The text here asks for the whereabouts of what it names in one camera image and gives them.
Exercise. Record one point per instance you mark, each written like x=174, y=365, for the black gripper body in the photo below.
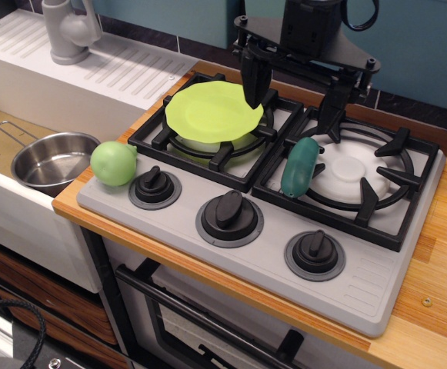
x=308, y=42

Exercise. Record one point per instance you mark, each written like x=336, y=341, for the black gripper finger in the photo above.
x=256, y=78
x=332, y=108

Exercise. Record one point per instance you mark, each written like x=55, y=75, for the dark green toy cucumber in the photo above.
x=299, y=168

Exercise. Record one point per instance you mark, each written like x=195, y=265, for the lime green plastic plate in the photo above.
x=212, y=112

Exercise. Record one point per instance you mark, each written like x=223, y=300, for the light green toy pear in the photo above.
x=113, y=163

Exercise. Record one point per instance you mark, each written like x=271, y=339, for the small stainless steel pot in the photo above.
x=52, y=163

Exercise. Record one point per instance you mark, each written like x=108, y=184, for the white toy sink unit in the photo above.
x=101, y=96

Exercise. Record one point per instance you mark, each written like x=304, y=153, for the white right burner cap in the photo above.
x=346, y=164

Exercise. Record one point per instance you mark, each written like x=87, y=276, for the white burner cap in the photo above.
x=247, y=142
x=346, y=164

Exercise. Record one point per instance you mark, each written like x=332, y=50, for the white left burner cap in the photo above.
x=247, y=142

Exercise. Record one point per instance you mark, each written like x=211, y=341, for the black left burner grate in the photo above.
x=215, y=157

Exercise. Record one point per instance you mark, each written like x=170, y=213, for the black burner grate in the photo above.
x=412, y=167
x=215, y=157

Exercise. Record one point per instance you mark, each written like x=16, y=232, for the black right burner grate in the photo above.
x=412, y=167

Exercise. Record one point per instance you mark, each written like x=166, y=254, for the black middle stove knob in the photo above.
x=229, y=221

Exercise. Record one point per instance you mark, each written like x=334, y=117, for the black stove knob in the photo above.
x=229, y=221
x=154, y=189
x=315, y=256

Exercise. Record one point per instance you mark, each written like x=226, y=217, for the black left stove knob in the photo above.
x=154, y=189

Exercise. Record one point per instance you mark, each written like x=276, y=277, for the black right stove knob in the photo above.
x=315, y=256

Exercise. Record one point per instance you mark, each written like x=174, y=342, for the grey toy stove top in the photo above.
x=361, y=297

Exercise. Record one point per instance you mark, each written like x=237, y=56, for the grey toy faucet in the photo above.
x=70, y=35

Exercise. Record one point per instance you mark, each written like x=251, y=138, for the wood grain drawer front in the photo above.
x=75, y=304

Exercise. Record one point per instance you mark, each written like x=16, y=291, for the black oven door handle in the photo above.
x=280, y=359

